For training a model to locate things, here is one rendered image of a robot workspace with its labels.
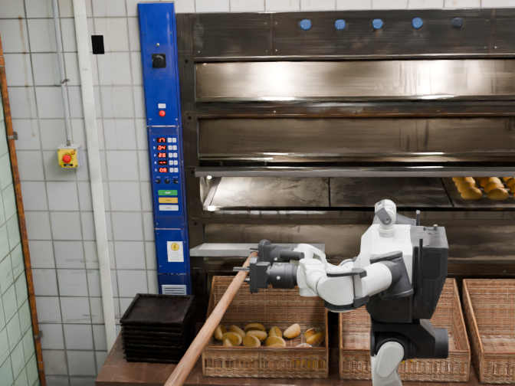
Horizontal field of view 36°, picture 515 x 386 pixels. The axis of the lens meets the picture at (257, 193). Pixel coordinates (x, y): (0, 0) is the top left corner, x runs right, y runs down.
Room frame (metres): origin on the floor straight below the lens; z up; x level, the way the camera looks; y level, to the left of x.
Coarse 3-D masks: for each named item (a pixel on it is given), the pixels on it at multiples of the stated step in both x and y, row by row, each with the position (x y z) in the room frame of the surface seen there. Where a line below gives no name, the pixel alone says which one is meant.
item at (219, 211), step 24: (216, 216) 3.49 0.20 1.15; (240, 216) 3.48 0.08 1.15; (264, 216) 3.47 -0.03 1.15; (288, 216) 3.46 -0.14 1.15; (312, 216) 3.45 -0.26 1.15; (336, 216) 3.44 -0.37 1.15; (360, 216) 3.43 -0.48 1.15; (408, 216) 3.41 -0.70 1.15; (432, 216) 3.40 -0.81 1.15; (456, 216) 3.39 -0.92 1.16; (480, 216) 3.38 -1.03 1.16; (504, 216) 3.37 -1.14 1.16
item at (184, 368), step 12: (252, 252) 2.84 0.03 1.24; (240, 276) 2.33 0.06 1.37; (228, 288) 2.14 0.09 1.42; (228, 300) 1.99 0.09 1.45; (216, 312) 1.82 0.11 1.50; (216, 324) 1.74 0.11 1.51; (204, 336) 1.60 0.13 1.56; (192, 348) 1.49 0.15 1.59; (192, 360) 1.43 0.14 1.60; (180, 372) 1.33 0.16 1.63; (168, 384) 1.25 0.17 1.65; (180, 384) 1.29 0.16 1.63
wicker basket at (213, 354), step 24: (216, 288) 3.44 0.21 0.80; (240, 288) 3.44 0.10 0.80; (240, 312) 3.41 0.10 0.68; (264, 312) 3.39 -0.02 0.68; (288, 312) 3.39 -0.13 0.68; (216, 360) 3.12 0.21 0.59; (240, 360) 2.99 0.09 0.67; (264, 360) 3.11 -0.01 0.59; (288, 360) 3.10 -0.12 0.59; (312, 360) 2.96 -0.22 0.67
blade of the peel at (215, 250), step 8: (192, 248) 3.01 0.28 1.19; (200, 248) 3.14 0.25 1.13; (208, 248) 3.14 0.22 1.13; (216, 248) 3.14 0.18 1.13; (224, 248) 3.14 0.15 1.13; (232, 248) 3.13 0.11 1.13; (240, 248) 3.13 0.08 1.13; (248, 248) 3.13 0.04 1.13; (320, 248) 3.11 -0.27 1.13; (216, 256) 2.95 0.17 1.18; (224, 256) 2.94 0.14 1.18; (232, 256) 2.94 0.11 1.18; (240, 256) 2.94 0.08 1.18; (248, 256) 2.93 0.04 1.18
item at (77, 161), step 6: (66, 144) 3.55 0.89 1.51; (72, 144) 3.54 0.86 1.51; (78, 144) 3.54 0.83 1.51; (60, 150) 3.49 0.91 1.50; (66, 150) 3.48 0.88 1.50; (72, 150) 3.48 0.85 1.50; (78, 150) 3.49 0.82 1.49; (60, 156) 3.49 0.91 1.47; (72, 156) 3.48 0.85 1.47; (78, 156) 3.49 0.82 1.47; (60, 162) 3.49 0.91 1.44; (72, 162) 3.48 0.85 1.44; (78, 162) 3.48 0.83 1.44
